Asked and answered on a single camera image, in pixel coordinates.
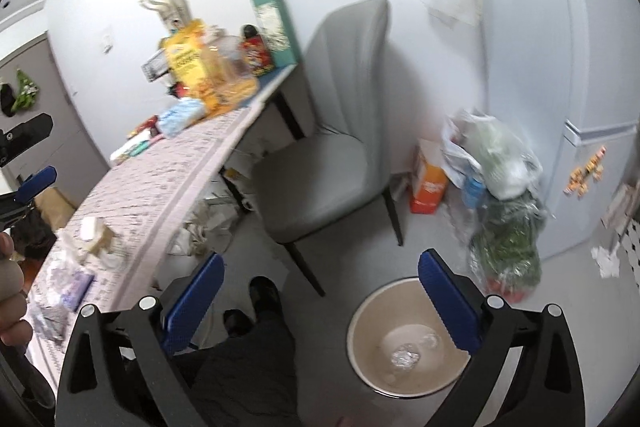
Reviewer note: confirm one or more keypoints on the tall teal box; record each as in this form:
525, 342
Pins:
272, 27

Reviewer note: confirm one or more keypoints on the black hanging item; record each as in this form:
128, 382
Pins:
6, 99

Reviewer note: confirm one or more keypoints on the white refrigerator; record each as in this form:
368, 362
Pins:
540, 57

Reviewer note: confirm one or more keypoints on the light blue tissue pack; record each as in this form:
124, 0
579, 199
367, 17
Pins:
180, 116

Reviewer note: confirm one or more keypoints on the green snack packet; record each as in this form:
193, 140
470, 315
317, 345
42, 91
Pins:
132, 149

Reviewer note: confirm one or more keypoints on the table with patterned cloth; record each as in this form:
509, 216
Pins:
165, 177

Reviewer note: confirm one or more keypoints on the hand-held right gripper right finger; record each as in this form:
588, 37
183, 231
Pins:
447, 302

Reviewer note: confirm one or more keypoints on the black slipper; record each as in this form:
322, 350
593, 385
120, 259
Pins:
235, 322
265, 299

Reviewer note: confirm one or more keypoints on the crumpled clear plastic wrap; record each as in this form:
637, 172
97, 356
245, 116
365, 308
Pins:
405, 354

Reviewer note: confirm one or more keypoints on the crumpled white floor paper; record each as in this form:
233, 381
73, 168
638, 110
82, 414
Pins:
606, 259

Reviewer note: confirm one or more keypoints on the red snack packet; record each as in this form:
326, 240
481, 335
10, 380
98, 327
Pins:
147, 125

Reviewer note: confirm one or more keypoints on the bag of green vegetables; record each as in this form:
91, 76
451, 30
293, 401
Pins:
505, 242

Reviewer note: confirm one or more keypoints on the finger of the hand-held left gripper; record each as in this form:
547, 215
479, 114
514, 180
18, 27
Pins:
30, 129
37, 181

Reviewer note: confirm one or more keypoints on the orange and white carton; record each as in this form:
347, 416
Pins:
427, 187

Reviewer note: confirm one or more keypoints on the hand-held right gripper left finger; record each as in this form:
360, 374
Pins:
197, 302

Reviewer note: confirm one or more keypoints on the white pump bottle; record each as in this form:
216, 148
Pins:
172, 4

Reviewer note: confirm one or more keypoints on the pile of white bags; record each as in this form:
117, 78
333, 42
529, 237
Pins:
200, 227

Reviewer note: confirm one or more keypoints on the green hanging plant decoration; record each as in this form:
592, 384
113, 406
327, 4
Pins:
24, 92

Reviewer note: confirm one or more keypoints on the cluster of small fridge magnets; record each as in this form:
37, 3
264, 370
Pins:
582, 177

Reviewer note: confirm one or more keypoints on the person's dark trouser leg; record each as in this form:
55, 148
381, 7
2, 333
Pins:
240, 382

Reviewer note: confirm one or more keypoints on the person's left hand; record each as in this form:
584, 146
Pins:
15, 327

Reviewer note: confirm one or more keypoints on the black and white checkered mat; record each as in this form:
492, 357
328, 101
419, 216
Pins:
631, 247

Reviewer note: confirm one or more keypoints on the blue label water bottle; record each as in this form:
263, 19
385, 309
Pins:
472, 192

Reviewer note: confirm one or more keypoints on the clear plastic grocery bag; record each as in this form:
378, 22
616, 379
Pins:
500, 157

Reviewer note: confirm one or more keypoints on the printed white tissue packet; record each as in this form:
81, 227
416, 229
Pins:
62, 292

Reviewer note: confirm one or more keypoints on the grey upholstered chair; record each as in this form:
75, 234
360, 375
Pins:
320, 187

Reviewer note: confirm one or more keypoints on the clear plastic jar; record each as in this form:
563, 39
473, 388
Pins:
230, 62

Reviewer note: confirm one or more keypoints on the yellow snack bag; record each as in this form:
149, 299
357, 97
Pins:
187, 62

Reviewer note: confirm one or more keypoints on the small tan box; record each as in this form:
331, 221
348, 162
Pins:
105, 244

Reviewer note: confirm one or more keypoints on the beige trash bin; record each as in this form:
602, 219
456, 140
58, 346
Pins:
380, 322

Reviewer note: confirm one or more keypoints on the red printed can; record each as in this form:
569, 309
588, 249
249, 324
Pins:
256, 54

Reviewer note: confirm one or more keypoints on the beige paper note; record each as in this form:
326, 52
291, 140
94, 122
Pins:
617, 207

